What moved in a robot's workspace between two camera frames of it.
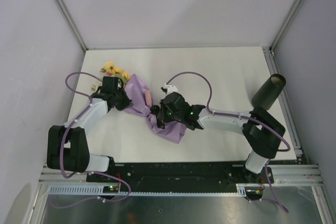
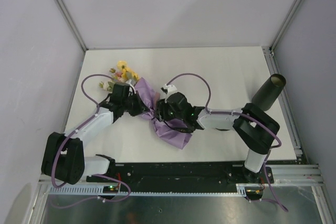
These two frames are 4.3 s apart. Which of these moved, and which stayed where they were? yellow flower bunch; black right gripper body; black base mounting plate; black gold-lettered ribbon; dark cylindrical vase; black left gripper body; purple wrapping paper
Moved: black gold-lettered ribbon; black left gripper body; purple wrapping paper; yellow flower bunch
Stayed: black right gripper body; dark cylindrical vase; black base mounting plate
